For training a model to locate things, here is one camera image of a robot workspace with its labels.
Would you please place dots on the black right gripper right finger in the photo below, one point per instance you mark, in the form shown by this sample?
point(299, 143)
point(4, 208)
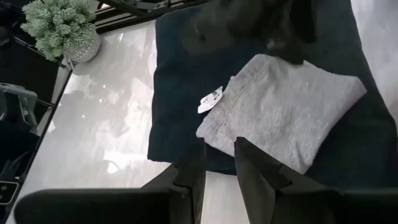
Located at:
point(295, 207)

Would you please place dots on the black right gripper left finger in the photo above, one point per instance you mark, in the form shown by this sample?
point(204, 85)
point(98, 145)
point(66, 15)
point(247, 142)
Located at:
point(109, 207)

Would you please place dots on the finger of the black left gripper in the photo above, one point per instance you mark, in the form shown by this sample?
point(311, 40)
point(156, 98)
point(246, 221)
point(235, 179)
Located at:
point(289, 54)

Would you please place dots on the grey garment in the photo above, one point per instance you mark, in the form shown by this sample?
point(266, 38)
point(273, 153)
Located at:
point(280, 109)

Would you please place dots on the blue denim jeans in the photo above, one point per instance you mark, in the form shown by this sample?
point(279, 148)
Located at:
point(180, 102)

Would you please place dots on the black device white rim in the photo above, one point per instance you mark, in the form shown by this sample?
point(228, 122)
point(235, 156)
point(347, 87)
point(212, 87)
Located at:
point(7, 193)

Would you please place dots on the green succulent plant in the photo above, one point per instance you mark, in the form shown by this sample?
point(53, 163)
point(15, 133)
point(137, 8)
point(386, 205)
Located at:
point(59, 25)

